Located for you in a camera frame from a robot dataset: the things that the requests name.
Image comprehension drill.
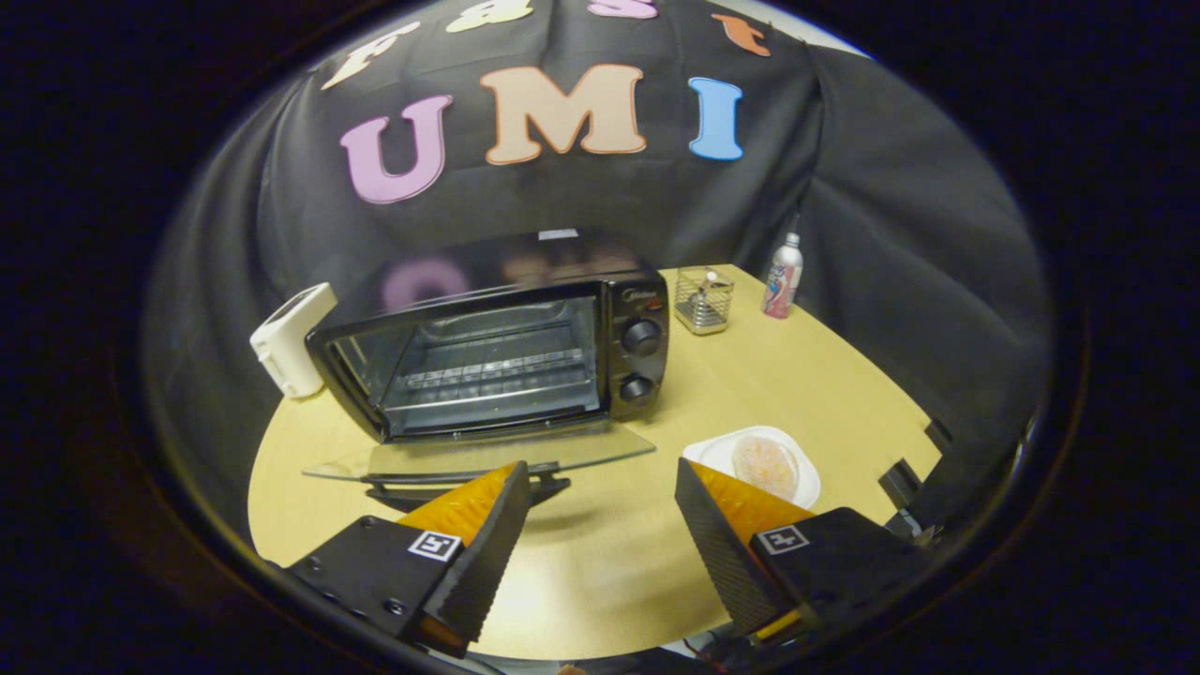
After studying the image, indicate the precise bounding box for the wire mesh basket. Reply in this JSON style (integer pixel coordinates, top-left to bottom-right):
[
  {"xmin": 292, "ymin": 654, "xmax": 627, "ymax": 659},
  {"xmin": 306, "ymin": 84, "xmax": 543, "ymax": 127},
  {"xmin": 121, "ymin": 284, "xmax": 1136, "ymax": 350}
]
[{"xmin": 673, "ymin": 266, "xmax": 735, "ymax": 336}]

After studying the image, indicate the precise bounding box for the silver pink spray bottle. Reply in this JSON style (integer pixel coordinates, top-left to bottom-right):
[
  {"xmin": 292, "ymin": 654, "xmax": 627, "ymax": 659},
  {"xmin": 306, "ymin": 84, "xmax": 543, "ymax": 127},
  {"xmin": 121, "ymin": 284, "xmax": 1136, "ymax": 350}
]
[{"xmin": 762, "ymin": 232, "xmax": 804, "ymax": 320}]

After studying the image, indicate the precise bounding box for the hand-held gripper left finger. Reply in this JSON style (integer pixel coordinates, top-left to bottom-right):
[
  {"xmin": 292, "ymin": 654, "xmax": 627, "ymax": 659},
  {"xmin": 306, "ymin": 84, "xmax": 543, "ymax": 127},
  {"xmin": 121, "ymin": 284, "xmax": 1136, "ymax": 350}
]
[{"xmin": 284, "ymin": 459, "xmax": 533, "ymax": 659}]

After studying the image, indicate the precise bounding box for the sugared round bun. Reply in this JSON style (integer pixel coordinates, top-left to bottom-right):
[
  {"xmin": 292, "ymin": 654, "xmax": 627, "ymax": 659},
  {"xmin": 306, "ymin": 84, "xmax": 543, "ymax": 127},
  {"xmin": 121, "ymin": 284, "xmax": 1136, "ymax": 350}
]
[{"xmin": 731, "ymin": 434, "xmax": 801, "ymax": 501}]

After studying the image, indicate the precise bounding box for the white bread toaster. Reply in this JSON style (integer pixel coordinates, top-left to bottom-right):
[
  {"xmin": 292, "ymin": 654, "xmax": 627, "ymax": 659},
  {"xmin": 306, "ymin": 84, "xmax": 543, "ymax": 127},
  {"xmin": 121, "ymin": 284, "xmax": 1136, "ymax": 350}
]
[{"xmin": 249, "ymin": 282, "xmax": 338, "ymax": 399}]

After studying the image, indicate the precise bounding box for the white square plate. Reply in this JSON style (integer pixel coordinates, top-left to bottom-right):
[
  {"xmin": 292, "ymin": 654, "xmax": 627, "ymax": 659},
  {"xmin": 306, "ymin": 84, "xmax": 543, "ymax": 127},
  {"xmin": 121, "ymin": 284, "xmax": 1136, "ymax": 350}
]
[{"xmin": 682, "ymin": 426, "xmax": 822, "ymax": 510}]

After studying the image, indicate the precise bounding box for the black toaster oven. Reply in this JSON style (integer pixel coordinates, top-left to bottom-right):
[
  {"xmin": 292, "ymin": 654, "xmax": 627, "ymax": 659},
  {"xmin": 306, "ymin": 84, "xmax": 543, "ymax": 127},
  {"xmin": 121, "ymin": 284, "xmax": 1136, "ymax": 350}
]
[{"xmin": 302, "ymin": 230, "xmax": 672, "ymax": 514}]

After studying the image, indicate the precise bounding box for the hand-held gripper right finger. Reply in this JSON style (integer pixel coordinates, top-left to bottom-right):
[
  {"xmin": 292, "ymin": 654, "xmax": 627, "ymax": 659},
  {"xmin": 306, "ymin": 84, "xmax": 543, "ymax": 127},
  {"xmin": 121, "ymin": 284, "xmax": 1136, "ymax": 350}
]
[{"xmin": 674, "ymin": 457, "xmax": 931, "ymax": 645}]

